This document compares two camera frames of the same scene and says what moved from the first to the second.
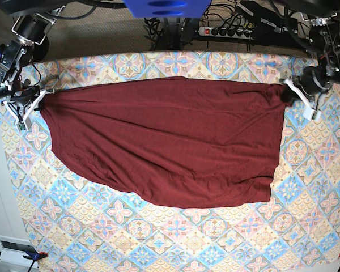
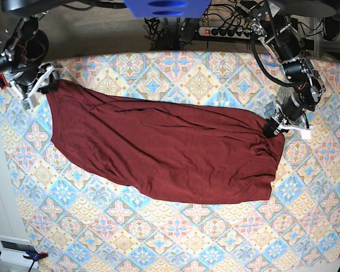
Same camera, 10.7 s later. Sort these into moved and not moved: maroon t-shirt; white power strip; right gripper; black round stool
Moved: right gripper; maroon t-shirt
Not moved: black round stool; white power strip
